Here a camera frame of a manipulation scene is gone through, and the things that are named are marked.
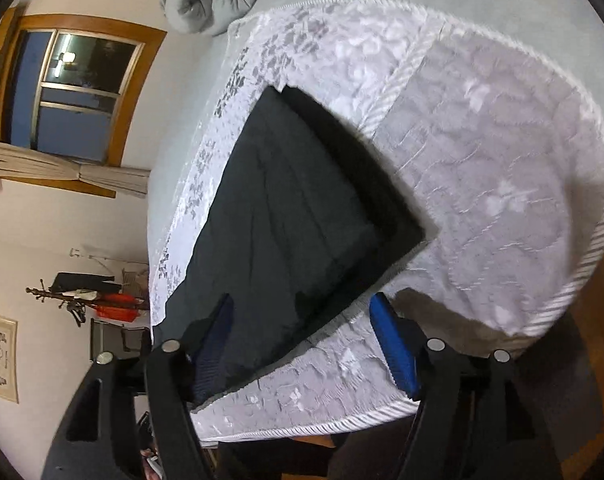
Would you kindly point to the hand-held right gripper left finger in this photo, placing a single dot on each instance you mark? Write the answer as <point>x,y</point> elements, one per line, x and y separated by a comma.
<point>214,345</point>

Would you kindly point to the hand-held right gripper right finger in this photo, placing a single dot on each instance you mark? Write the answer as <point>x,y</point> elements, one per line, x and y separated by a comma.
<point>394,345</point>

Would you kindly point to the black pants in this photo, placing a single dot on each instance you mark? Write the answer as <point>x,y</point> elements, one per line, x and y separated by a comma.
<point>282,220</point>

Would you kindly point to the red bag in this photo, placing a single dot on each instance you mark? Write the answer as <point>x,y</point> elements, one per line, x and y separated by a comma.
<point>114,310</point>

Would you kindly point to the black mesh chair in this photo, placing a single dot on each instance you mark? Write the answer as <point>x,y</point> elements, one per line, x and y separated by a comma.
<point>106,335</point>

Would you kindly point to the small white garment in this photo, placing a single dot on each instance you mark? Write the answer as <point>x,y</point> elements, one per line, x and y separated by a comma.
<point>82,294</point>

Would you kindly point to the black hanging garment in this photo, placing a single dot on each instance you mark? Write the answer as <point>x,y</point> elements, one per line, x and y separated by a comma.
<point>82,280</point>

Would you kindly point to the wooden coat rack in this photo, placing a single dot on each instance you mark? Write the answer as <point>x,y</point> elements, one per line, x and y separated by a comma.
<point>52,294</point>

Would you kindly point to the white floral bed cover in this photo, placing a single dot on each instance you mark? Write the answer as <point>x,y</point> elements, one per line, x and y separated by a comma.
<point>481,160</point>

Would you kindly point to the bed with pale blue sheet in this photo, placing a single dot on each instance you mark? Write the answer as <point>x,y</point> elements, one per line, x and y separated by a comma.
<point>192,110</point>

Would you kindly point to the beige curtain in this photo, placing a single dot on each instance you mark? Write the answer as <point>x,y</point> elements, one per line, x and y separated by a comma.
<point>57,167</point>

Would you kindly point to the wooden framed window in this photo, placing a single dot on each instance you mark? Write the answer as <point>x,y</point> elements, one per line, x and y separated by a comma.
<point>72,130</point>

